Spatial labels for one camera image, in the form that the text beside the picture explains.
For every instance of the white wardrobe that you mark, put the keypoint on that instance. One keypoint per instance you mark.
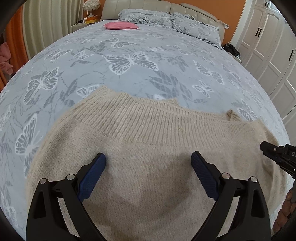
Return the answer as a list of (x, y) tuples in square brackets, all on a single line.
[(268, 46)]

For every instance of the white nightstand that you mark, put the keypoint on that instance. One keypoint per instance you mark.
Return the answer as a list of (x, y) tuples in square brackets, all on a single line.
[(238, 60), (78, 26)]

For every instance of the white feather table lamp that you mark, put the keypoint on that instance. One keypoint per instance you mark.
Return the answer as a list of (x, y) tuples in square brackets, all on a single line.
[(91, 5)]

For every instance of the orange curtain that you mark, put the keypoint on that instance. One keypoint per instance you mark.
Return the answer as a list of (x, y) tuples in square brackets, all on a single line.
[(16, 39)]

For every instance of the pink cloth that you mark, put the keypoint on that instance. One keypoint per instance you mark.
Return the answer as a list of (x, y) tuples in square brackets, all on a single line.
[(5, 60)]

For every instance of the beige knit sweater black hearts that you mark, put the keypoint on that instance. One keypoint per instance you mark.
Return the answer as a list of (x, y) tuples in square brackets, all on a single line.
[(150, 129)]

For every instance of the white wall switch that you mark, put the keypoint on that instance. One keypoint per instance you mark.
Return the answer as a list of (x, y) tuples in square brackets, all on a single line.
[(223, 24)]

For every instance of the bed with butterfly sheet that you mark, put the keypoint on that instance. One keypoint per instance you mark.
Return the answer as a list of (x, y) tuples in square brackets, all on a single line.
[(138, 76)]

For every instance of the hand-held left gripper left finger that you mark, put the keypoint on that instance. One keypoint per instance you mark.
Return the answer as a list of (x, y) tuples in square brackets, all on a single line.
[(92, 178)]

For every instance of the grey butterfly print pillow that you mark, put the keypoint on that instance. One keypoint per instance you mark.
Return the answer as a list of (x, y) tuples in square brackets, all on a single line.
[(143, 17), (196, 27)]

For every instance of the cream curtain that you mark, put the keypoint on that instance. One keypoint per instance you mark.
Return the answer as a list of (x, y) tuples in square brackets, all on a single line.
[(50, 25)]

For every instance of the beige padded headboard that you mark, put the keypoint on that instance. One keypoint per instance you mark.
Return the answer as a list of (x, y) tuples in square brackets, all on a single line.
[(196, 10)]

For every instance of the small pink pillow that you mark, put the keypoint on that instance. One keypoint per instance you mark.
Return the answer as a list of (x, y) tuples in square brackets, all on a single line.
[(120, 25)]

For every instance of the black bag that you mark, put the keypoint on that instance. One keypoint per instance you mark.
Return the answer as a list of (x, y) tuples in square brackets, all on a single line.
[(231, 49)]

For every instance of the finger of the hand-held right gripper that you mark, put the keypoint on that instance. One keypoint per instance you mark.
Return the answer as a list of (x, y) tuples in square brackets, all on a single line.
[(270, 150)]

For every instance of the yellow box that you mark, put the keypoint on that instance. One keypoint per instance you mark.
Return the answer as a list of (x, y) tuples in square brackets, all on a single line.
[(90, 20)]

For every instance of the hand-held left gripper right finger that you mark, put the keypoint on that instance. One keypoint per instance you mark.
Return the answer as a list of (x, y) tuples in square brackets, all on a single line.
[(205, 176)]

